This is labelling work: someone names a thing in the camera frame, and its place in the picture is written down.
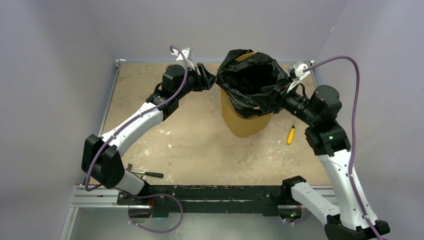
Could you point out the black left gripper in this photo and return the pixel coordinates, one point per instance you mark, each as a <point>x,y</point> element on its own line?
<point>204,80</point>

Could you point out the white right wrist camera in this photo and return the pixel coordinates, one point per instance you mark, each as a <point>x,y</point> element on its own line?
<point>298,72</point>

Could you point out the yellow handled screwdriver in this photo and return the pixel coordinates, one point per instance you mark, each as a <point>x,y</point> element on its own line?
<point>291,133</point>

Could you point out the aluminium frame rail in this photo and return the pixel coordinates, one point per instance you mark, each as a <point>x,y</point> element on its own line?
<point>98,198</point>

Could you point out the black handled hammer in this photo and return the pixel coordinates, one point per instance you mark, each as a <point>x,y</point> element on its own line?
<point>146,173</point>

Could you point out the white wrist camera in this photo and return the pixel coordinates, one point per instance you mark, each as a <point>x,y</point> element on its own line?
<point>298,72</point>
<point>184,57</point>

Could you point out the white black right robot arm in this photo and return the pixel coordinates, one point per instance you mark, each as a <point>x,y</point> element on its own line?
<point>351,218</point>

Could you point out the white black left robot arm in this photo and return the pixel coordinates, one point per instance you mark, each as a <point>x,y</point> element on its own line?
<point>102,155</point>

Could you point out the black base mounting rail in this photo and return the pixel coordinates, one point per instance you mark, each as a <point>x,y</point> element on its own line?
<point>267,200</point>

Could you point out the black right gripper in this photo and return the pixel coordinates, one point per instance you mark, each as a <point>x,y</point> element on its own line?
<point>278,92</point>

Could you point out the black plastic trash bag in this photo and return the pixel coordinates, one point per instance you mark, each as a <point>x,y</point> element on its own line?
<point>243,73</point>

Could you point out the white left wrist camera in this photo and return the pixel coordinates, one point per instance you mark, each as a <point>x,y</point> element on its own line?
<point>184,57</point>

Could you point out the yellow plastic trash bin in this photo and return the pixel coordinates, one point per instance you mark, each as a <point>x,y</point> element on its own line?
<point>239,126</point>

